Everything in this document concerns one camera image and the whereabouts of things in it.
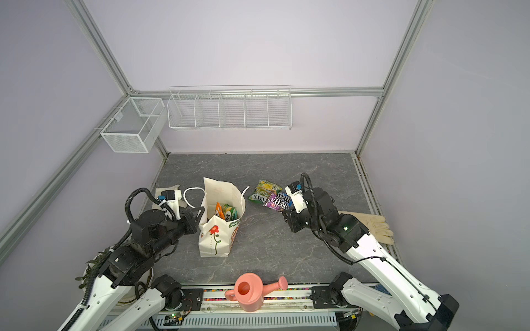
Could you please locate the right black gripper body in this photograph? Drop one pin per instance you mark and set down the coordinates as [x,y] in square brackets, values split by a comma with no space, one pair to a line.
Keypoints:
[299,221]

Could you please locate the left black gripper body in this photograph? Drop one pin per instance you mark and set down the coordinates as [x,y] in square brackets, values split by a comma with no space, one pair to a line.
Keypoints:
[176,229]

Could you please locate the brown M&M's packet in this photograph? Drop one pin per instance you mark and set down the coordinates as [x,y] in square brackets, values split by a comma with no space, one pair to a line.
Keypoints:
[275,204]

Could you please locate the white paper gift bag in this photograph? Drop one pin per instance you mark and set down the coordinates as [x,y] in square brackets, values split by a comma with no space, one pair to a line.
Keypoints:
[217,236]

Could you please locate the green Fox's spring tea bag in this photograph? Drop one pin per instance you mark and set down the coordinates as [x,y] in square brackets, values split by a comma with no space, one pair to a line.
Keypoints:
[230,213]

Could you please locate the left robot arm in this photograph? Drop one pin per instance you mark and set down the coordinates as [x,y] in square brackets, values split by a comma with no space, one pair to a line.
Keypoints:
[122,272]

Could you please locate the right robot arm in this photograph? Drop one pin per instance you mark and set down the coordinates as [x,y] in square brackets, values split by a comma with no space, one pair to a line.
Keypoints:
[407,304]

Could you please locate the green Fox's candy bag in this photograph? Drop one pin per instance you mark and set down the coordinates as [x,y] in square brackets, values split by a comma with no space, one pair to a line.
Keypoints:
[263,191]

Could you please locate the beige work glove left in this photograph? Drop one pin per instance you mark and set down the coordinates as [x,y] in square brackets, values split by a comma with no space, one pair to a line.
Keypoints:
[163,194]

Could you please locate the beige work glove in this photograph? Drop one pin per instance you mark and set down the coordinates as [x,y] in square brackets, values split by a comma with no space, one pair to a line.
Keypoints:
[163,194]
[377,226]

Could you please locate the blue M&M's packet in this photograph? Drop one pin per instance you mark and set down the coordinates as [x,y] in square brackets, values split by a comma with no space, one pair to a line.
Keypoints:
[284,198]

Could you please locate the beige work glove right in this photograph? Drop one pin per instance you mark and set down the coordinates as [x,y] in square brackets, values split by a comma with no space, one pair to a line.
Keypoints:
[377,226]

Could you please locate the small potted plant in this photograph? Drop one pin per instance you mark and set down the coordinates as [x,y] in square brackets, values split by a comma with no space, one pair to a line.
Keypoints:
[92,268]

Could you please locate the white mesh box basket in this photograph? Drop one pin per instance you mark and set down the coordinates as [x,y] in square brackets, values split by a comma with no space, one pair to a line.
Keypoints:
[136,125]

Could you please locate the pink watering can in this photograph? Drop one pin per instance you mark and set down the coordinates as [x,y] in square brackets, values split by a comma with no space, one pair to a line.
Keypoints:
[249,291]

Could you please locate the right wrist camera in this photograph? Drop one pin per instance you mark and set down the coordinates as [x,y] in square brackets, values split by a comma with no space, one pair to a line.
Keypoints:
[294,191]

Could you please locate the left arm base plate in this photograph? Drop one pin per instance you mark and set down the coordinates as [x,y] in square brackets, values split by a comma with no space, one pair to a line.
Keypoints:
[191,299]

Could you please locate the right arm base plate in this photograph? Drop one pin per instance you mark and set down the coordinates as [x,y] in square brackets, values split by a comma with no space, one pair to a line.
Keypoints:
[325,297]

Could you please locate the white vented rail cover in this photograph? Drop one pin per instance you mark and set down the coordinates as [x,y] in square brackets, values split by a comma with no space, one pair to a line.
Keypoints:
[251,321]

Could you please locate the white wire shelf basket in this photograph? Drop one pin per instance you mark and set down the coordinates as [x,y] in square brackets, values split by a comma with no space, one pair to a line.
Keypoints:
[230,107]

